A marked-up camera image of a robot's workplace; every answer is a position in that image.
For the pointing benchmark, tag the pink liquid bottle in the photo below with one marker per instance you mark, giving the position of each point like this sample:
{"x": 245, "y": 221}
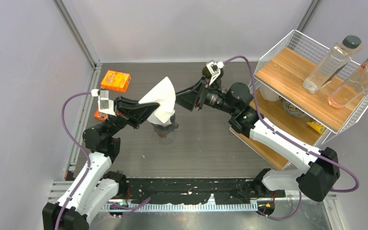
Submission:
{"x": 351, "y": 88}

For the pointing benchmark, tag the white wire wooden shelf rack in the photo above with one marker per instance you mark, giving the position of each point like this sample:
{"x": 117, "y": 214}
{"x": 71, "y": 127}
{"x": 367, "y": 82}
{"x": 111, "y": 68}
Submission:
{"x": 284, "y": 68}

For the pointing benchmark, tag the clear bottle grey cap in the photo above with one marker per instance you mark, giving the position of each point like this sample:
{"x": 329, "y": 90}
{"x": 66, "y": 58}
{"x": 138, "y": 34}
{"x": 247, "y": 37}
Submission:
{"x": 334, "y": 61}

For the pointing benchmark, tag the patterned ceramic bowl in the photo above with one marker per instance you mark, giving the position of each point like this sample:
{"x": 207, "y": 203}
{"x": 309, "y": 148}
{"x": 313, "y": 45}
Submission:
{"x": 292, "y": 110}

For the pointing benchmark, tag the white paper coffee filter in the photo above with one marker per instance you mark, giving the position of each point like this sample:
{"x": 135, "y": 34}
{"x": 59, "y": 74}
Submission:
{"x": 161, "y": 117}

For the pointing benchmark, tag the dark green glass dripper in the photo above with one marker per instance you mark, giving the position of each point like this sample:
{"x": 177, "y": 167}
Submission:
{"x": 207, "y": 74}

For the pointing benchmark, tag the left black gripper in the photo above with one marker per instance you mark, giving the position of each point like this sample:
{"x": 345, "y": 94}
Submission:
{"x": 132, "y": 111}

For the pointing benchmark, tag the orange box upper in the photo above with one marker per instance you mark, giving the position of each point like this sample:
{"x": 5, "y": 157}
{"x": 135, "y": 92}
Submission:
{"x": 116, "y": 81}

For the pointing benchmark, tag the white ceramic cup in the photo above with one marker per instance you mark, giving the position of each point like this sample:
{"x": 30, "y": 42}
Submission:
{"x": 268, "y": 94}

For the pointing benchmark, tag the orange razor box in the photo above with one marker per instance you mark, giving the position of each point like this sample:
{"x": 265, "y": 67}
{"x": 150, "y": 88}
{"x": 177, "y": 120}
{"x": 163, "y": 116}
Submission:
{"x": 100, "y": 116}

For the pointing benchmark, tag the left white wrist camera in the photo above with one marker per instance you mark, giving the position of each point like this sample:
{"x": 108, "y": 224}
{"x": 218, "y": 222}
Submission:
{"x": 105, "y": 104}

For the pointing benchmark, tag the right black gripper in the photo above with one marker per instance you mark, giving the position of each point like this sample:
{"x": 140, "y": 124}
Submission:
{"x": 196, "y": 95}

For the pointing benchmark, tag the grey glass pitcher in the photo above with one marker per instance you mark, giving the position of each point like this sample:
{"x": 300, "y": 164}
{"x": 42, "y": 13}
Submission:
{"x": 223, "y": 89}

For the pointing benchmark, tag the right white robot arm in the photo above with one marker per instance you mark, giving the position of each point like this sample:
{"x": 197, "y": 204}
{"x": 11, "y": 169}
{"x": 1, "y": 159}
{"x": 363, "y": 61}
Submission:
{"x": 316, "y": 172}

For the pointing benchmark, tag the grey glass dripper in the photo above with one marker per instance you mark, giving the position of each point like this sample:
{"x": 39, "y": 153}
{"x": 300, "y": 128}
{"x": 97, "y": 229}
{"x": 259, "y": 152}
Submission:
{"x": 165, "y": 129}

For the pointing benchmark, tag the yellow snack packet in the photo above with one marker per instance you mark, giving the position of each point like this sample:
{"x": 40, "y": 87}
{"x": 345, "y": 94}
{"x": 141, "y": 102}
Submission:
{"x": 318, "y": 127}

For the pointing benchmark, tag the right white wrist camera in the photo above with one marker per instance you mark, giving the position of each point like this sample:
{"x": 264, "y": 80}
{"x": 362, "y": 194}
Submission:
{"x": 213, "y": 68}

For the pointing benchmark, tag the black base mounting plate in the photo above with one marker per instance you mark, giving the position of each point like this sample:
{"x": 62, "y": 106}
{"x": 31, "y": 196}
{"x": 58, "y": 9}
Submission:
{"x": 193, "y": 191}

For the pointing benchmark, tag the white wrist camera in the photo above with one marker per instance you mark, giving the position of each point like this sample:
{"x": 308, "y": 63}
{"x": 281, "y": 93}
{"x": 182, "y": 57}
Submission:
{"x": 105, "y": 104}
{"x": 213, "y": 68}

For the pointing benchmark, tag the glass carafe with leather collar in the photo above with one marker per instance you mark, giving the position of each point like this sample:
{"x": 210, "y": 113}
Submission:
{"x": 164, "y": 139}

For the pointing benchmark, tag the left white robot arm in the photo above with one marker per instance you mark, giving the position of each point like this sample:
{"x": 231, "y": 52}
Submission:
{"x": 93, "y": 187}

